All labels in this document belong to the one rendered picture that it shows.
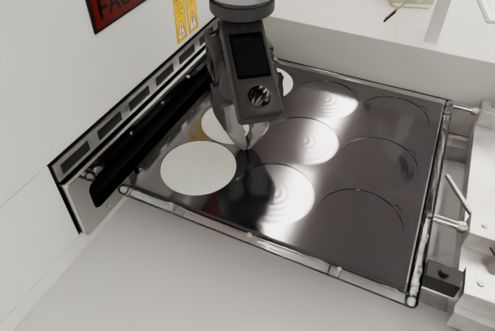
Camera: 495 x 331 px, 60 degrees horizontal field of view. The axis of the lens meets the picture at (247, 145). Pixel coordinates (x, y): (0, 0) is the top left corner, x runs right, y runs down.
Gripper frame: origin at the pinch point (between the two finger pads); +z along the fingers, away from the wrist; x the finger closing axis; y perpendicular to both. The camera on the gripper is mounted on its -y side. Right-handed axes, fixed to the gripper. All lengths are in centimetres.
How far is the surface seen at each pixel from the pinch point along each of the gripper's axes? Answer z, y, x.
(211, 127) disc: 1.2, 6.3, 3.6
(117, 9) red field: -17.5, 8.0, 13.2
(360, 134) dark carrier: 1.3, -1.1, -16.6
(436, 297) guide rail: 7.0, -23.7, -15.8
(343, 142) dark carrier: 1.3, -2.0, -13.5
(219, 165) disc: 1.3, -1.4, 4.4
